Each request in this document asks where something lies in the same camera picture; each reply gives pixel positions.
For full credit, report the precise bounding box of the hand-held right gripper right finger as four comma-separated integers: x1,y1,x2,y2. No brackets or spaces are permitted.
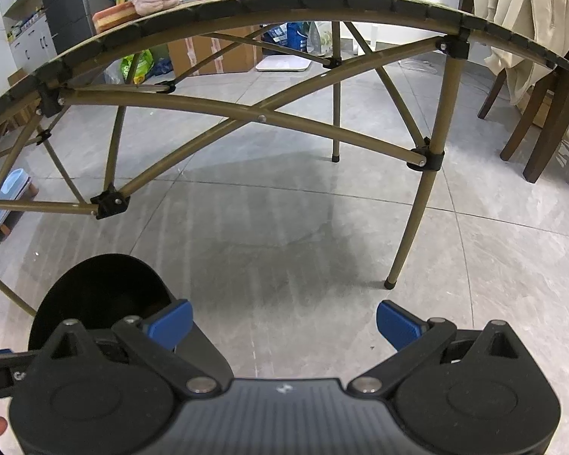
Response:
348,300,527,396

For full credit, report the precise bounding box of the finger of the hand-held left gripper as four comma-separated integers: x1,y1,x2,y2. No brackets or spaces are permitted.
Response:
0,350,43,373

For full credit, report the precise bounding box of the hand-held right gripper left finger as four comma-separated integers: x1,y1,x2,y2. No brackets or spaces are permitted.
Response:
45,298,233,396

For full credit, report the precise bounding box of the light blue plastic container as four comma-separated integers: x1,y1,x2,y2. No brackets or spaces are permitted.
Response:
0,168,31,228

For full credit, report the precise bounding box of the folding slat table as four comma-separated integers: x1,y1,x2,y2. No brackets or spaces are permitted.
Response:
0,0,569,318

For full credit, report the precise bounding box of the dark wooden chair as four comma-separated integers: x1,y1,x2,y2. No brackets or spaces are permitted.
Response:
476,24,569,190

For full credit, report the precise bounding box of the green packet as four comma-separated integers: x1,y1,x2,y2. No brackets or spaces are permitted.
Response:
121,50,153,83

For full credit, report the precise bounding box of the white bathroom scale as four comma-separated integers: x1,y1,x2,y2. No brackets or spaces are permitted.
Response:
257,54,314,73

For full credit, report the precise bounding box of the white plastic bag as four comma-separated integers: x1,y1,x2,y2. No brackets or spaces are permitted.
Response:
307,21,337,55

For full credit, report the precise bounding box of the blue white carton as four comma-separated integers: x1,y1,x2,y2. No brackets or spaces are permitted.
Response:
261,24,288,46

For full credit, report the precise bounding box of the blue snack bag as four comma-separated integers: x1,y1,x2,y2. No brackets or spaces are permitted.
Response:
287,21,309,53

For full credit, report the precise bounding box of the white lower cabinet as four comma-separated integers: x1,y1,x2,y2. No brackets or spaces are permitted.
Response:
9,21,58,74

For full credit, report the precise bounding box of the pink yellow sponge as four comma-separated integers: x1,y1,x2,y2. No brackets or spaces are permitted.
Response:
92,1,139,32

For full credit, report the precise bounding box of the row of small containers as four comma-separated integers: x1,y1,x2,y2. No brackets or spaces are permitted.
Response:
5,9,46,41

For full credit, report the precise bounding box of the beige hoodie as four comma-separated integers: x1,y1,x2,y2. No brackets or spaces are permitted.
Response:
473,0,569,105

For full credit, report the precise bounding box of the grey refrigerator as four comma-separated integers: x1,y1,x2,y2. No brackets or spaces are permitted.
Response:
38,0,96,41

